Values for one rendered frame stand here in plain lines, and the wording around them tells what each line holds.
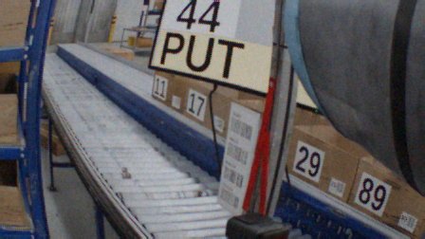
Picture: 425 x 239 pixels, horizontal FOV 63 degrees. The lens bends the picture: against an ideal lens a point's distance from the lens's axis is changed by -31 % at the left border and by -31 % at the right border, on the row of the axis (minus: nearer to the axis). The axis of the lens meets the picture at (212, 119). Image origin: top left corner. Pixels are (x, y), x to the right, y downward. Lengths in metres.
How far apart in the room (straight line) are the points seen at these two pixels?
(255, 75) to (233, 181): 0.21
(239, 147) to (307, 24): 0.59
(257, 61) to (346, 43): 0.72
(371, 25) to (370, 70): 0.02
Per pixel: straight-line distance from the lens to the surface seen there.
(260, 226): 0.74
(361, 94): 0.22
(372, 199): 1.37
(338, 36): 0.24
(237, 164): 0.86
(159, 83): 2.57
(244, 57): 0.96
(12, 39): 0.82
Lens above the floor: 1.41
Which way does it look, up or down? 13 degrees down
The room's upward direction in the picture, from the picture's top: 7 degrees clockwise
